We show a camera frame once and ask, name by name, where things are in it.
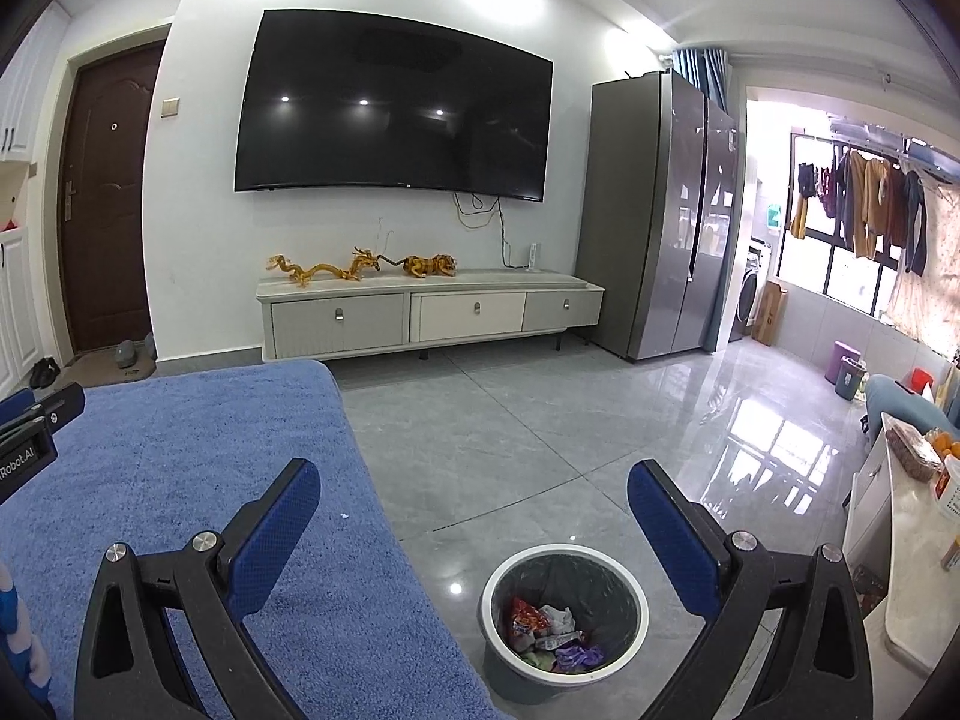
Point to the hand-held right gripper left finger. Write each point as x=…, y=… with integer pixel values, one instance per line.
x=274, y=532

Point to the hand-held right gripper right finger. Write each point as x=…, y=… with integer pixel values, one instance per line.
x=675, y=540

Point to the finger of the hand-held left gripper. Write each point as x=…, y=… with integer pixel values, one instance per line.
x=60, y=405
x=13, y=406

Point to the white rimmed trash bin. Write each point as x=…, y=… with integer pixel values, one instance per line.
x=592, y=577

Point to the pair of black shoes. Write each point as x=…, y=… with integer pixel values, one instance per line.
x=43, y=373

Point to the brown door mat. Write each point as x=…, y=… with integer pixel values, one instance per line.
x=90, y=366

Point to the grey slipper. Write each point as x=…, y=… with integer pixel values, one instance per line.
x=124, y=354
x=148, y=346

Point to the white cupboard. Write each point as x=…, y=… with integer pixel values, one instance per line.
x=15, y=300

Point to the blue plush blanket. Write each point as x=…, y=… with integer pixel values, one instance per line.
x=187, y=457

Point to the dark brown door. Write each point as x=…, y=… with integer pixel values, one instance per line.
x=105, y=202

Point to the white and grey media cabinet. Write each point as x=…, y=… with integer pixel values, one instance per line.
x=337, y=322

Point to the white counter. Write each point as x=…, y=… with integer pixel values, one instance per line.
x=907, y=547

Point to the grey-blue bin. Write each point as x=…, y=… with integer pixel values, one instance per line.
x=851, y=382

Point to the cardboard box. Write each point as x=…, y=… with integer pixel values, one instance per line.
x=771, y=313

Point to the washing machine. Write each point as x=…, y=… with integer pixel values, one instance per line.
x=750, y=300

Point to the brown snack bag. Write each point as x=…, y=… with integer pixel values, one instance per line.
x=911, y=448

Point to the purple bin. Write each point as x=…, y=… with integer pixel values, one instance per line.
x=846, y=351

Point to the blue-grey chair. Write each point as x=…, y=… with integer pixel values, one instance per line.
x=892, y=399

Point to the golden dragon figurine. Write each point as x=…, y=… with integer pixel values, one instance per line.
x=307, y=270
x=366, y=261

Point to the oranges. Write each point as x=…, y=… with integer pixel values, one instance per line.
x=946, y=444

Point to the red bucket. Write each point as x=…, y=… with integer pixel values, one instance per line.
x=920, y=381

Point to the window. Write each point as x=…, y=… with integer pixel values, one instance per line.
x=840, y=285

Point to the golden tiger figurine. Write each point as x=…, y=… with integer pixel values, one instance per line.
x=429, y=265

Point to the white power strip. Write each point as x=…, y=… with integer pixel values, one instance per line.
x=534, y=256

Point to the grey double door refrigerator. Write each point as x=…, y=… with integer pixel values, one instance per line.
x=637, y=225

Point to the row of hanging clothes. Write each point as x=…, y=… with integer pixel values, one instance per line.
x=870, y=199

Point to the clothes drying rack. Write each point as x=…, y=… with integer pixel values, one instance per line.
x=922, y=154

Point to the blue curtain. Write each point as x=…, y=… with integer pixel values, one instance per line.
x=701, y=71

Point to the wall switch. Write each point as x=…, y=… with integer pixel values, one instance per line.
x=170, y=107

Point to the black wall television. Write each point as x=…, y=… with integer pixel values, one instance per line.
x=390, y=105

